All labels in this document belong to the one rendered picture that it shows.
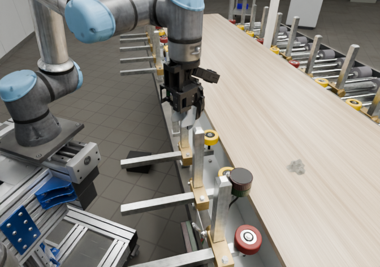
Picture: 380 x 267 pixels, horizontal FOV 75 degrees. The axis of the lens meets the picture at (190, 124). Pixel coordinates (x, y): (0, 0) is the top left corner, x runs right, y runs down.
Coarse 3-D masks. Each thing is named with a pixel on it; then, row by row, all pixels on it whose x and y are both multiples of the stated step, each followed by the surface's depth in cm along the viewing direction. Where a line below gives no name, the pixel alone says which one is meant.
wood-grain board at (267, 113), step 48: (240, 48) 212; (240, 96) 145; (288, 96) 145; (240, 144) 110; (288, 144) 110; (336, 144) 110; (288, 192) 89; (336, 192) 89; (288, 240) 74; (336, 240) 74
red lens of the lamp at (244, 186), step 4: (236, 168) 66; (252, 176) 63; (232, 180) 62; (252, 180) 63; (232, 184) 63; (236, 184) 62; (240, 184) 61; (244, 184) 61; (248, 184) 62; (236, 188) 63; (240, 188) 62; (244, 188) 62; (248, 188) 63
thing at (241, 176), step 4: (240, 168) 66; (232, 172) 65; (236, 172) 65; (240, 172) 65; (244, 172) 65; (248, 172) 65; (232, 176) 63; (236, 176) 63; (240, 176) 63; (244, 176) 63; (248, 176) 63; (236, 180) 62; (240, 180) 62; (244, 180) 62; (248, 180) 62
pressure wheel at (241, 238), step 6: (240, 228) 77; (246, 228) 77; (252, 228) 77; (240, 234) 75; (246, 234) 75; (252, 234) 75; (258, 234) 75; (234, 240) 76; (240, 240) 73; (246, 240) 74; (252, 240) 74; (258, 240) 73; (240, 246) 73; (246, 246) 72; (252, 246) 72; (258, 246) 72; (246, 252) 73; (252, 252) 72
